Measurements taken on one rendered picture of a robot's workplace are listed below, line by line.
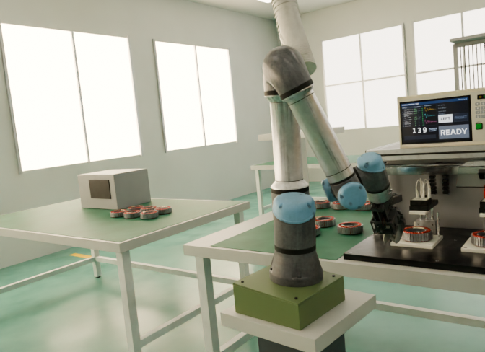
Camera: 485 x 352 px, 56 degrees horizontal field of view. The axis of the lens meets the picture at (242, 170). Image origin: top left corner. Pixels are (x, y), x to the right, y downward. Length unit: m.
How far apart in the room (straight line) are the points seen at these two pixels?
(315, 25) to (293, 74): 8.06
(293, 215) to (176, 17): 6.38
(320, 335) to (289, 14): 2.22
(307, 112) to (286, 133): 0.15
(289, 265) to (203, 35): 6.75
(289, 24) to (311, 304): 2.07
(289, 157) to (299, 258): 0.30
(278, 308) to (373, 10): 7.88
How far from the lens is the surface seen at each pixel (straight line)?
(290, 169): 1.35
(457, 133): 1.88
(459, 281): 1.58
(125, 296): 2.49
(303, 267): 1.26
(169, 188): 6.91
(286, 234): 1.24
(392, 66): 8.58
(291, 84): 1.20
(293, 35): 2.93
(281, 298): 1.21
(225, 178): 7.87
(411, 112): 1.91
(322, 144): 1.22
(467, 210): 2.04
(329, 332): 1.21
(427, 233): 1.80
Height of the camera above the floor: 1.27
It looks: 6 degrees down
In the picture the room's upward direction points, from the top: 6 degrees counter-clockwise
